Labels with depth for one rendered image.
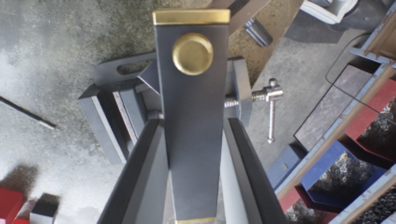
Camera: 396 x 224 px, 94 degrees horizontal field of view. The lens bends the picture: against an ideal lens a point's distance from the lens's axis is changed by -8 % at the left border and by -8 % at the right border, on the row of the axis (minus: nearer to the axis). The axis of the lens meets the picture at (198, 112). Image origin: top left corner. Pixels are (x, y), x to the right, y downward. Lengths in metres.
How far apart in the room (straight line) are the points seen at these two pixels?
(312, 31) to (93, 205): 1.11
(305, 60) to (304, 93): 0.23
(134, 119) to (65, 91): 0.10
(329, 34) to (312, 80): 0.38
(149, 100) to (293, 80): 1.24
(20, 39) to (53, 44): 0.04
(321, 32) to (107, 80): 1.08
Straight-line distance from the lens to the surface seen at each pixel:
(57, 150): 0.35
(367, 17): 1.09
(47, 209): 0.46
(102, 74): 0.25
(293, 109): 1.52
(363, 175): 1.71
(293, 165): 1.63
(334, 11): 1.04
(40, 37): 0.28
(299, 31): 1.13
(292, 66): 1.37
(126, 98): 0.23
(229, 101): 0.25
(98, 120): 0.25
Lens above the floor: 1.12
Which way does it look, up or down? 59 degrees down
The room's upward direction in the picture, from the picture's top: 167 degrees clockwise
